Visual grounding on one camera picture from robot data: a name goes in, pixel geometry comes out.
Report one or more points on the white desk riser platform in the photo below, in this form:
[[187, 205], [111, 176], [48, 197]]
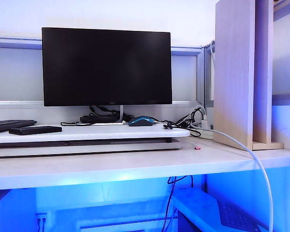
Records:
[[111, 133]]

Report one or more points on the white wall socket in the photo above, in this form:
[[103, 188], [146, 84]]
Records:
[[42, 222]]

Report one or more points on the small pink object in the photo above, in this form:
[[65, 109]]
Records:
[[197, 147]]

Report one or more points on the light wooden desk shelf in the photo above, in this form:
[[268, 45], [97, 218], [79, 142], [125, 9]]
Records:
[[232, 72]]

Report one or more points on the blue computer mouse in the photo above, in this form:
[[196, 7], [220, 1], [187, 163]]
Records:
[[140, 121]]

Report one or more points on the silver monitor stand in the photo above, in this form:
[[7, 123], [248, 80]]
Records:
[[121, 113]]

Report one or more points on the grey cubicle partition panel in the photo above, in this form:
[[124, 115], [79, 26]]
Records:
[[287, 72], [14, 72]]

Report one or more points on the black keyboard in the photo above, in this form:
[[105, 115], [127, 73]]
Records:
[[9, 125]]

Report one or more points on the white power strip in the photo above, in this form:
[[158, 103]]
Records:
[[203, 134]]

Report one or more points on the black portable hard drive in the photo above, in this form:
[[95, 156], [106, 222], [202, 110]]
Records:
[[33, 130]]

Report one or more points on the white charger plug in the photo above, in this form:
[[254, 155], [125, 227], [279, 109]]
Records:
[[204, 122]]

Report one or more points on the black computer monitor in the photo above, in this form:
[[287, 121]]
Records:
[[106, 65]]

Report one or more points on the black power adapter brick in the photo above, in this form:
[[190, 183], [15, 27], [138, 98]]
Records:
[[94, 119]]

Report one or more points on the white computer case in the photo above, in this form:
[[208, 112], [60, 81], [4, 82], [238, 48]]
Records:
[[198, 205]]

